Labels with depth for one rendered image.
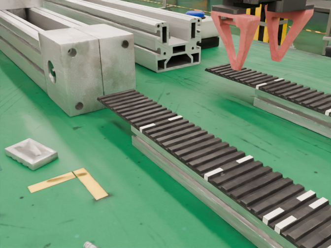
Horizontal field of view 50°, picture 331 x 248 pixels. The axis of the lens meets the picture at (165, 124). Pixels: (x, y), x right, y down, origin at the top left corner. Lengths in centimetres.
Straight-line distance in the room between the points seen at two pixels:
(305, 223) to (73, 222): 17
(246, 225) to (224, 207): 2
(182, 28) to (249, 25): 25
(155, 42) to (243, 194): 40
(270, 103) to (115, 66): 21
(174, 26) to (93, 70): 26
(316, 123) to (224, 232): 21
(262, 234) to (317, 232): 4
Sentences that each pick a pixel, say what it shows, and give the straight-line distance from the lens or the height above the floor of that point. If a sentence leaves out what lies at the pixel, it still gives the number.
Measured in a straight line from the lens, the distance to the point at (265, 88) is 47.
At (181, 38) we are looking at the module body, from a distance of 67.
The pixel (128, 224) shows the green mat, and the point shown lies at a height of 78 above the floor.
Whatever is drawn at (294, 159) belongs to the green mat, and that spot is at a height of 78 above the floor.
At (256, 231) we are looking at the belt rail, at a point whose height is 79.
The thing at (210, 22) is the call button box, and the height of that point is 83.
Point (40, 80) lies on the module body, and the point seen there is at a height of 80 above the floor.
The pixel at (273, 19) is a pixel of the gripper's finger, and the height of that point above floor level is 88.
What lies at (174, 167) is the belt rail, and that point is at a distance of 33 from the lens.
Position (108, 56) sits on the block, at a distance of 47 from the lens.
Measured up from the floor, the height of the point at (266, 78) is 81.
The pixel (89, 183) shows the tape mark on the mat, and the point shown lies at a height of 78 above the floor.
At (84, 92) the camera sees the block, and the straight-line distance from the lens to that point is 47.
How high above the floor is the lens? 97
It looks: 26 degrees down
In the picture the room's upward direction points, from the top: 1 degrees counter-clockwise
